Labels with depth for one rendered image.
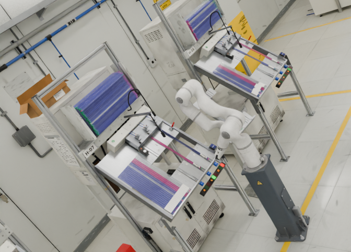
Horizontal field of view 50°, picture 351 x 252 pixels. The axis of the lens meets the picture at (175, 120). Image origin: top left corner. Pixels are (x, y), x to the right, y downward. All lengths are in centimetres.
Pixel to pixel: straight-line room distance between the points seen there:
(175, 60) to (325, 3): 372
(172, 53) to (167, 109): 168
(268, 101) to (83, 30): 234
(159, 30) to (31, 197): 218
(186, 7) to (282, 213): 224
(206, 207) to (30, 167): 193
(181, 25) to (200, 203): 166
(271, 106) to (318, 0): 306
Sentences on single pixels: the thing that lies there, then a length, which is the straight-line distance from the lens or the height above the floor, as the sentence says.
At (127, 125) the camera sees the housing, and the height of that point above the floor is 128.
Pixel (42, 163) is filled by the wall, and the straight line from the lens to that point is 438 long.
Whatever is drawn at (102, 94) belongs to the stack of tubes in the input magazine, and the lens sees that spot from 299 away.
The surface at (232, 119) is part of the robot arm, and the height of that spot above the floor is 112.
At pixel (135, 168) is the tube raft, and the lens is 295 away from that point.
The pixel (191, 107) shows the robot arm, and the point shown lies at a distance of 273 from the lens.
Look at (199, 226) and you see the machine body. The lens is 345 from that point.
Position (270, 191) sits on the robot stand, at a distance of 287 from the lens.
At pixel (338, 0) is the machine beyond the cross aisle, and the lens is 691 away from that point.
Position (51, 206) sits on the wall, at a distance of 445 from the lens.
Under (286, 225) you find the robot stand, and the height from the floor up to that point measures 13.
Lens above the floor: 226
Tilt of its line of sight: 22 degrees down
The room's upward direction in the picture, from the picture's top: 33 degrees counter-clockwise
